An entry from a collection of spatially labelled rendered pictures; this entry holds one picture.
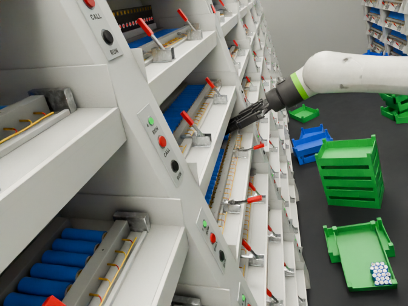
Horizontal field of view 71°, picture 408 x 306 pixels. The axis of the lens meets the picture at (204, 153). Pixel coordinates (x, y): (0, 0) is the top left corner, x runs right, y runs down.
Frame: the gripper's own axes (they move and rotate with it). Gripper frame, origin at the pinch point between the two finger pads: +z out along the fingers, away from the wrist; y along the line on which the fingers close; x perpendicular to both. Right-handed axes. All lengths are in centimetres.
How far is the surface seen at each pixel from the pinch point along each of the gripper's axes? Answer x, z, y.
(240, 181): 7.9, -2.2, 25.9
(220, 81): -14.6, -5.2, -4.6
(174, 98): -20.3, 5.0, 12.1
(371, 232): 97, -19, -29
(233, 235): 8.2, -2.6, 46.7
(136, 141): -24, -11, 63
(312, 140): 94, -4, -144
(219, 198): 3.8, 0.0, 36.9
